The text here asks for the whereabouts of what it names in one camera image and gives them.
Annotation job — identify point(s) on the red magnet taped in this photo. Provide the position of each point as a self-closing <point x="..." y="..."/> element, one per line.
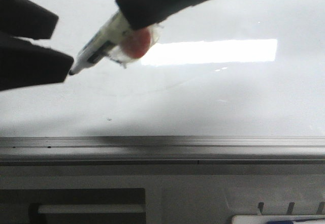
<point x="135" y="45"/>

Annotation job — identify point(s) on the white black whiteboard marker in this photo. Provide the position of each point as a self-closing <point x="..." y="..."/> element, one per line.
<point x="108" y="37"/>

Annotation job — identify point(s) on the white whiteboard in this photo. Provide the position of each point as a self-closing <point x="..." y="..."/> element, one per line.
<point x="222" y="68"/>

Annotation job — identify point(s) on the white marker tray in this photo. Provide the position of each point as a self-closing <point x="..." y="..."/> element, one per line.
<point x="273" y="218"/>

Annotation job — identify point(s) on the aluminium whiteboard frame rail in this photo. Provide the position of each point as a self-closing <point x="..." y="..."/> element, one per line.
<point x="21" y="151"/>

